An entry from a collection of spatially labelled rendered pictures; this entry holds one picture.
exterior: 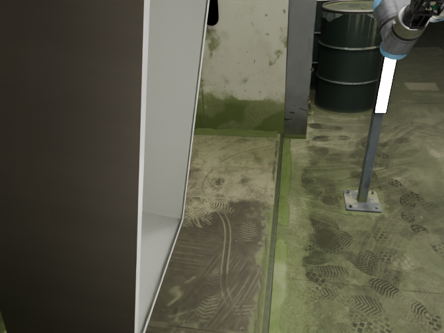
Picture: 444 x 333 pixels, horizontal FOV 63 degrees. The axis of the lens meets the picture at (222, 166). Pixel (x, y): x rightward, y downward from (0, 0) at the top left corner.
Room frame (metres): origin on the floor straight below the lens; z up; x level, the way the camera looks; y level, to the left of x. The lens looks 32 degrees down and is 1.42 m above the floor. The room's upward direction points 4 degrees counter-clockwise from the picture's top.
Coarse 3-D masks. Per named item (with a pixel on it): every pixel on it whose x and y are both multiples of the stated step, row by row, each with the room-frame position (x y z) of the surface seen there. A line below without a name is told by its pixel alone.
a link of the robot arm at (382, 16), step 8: (376, 0) 1.29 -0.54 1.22; (384, 0) 1.26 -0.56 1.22; (392, 0) 1.25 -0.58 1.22; (400, 0) 1.25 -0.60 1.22; (408, 0) 1.25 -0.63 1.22; (376, 8) 1.28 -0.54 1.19; (384, 8) 1.25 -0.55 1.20; (392, 8) 1.23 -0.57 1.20; (400, 8) 1.23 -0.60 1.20; (376, 16) 1.27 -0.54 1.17; (384, 16) 1.23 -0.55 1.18; (392, 16) 1.21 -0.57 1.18; (384, 24) 1.21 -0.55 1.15
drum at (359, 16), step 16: (352, 0) 3.51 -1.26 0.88; (368, 0) 3.46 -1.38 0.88; (336, 16) 3.07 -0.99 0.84; (352, 16) 3.00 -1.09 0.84; (368, 16) 2.97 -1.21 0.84; (320, 32) 3.30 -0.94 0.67; (336, 32) 3.07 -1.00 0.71; (352, 32) 2.99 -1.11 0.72; (368, 32) 2.97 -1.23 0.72; (320, 48) 3.24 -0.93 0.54; (336, 48) 3.04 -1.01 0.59; (352, 48) 2.98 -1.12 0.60; (368, 48) 2.97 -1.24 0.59; (320, 64) 3.21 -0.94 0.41; (336, 64) 3.04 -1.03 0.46; (352, 64) 2.98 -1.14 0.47; (368, 64) 2.98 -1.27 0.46; (320, 80) 3.18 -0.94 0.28; (336, 80) 3.03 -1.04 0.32; (352, 80) 2.98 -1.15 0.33; (368, 80) 2.98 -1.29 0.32; (320, 96) 3.16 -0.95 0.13; (336, 96) 3.02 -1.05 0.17; (352, 96) 2.97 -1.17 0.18; (368, 96) 2.99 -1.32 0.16; (336, 112) 3.01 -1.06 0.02; (352, 112) 2.97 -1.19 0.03
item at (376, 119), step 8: (376, 120) 1.73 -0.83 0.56; (376, 128) 1.73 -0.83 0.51; (368, 136) 1.77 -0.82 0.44; (376, 136) 1.73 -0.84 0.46; (368, 144) 1.74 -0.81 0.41; (376, 144) 1.72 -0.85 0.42; (368, 152) 1.73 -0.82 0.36; (376, 152) 1.73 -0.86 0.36; (368, 160) 1.73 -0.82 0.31; (368, 168) 1.73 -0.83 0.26; (368, 176) 1.73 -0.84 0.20; (360, 184) 1.75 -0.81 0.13; (368, 184) 1.72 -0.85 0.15; (360, 192) 1.73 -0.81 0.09; (368, 192) 1.73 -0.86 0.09; (360, 200) 1.73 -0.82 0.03
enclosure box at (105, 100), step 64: (0, 0) 0.56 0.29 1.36; (64, 0) 0.54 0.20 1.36; (128, 0) 0.53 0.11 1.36; (192, 0) 1.12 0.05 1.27; (0, 64) 0.56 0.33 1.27; (64, 64) 0.55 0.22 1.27; (128, 64) 0.53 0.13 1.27; (192, 64) 1.13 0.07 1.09; (0, 128) 0.57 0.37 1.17; (64, 128) 0.55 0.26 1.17; (128, 128) 0.53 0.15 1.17; (192, 128) 1.13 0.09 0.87; (0, 192) 0.58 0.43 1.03; (64, 192) 0.56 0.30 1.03; (128, 192) 0.54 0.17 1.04; (0, 256) 0.59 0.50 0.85; (64, 256) 0.57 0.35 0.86; (128, 256) 0.54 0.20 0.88; (64, 320) 0.58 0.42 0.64; (128, 320) 0.55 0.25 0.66
